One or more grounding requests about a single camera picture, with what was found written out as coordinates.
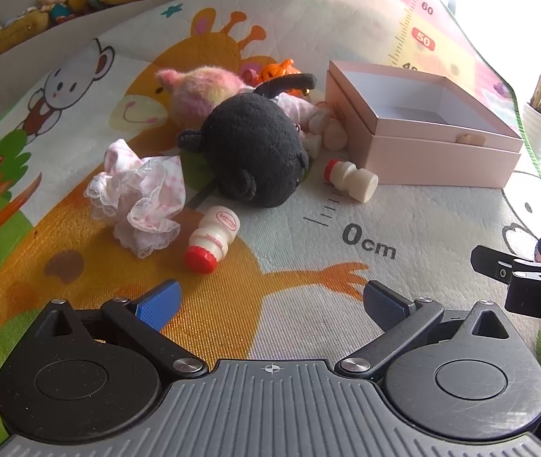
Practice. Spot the orange pumpkin toy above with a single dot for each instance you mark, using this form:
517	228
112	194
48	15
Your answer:
275	71

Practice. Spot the pink white lace doll dress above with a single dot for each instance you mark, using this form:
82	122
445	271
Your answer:
142	190

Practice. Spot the large white red-capped bottle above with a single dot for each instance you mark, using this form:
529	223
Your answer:
213	235
351	178

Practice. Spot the yellow banana plush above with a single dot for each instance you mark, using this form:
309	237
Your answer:
13	33

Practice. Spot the pink fluffy plush toy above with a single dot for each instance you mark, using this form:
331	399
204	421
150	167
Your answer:
199	90

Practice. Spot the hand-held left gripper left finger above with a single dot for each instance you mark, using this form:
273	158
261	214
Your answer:
158	302

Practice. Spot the doll in pink checked dress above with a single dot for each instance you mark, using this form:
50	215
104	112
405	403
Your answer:
299	107

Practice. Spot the black plush cat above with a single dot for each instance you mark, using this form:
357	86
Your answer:
256	147

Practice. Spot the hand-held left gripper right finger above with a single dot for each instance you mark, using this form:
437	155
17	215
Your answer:
384	304

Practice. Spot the cartoon printed play mat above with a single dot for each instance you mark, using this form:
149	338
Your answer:
299	257

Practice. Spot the small cartoon doll figure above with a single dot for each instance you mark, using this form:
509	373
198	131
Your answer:
56	2

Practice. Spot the pink cardboard box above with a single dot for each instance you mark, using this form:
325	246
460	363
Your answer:
441	162

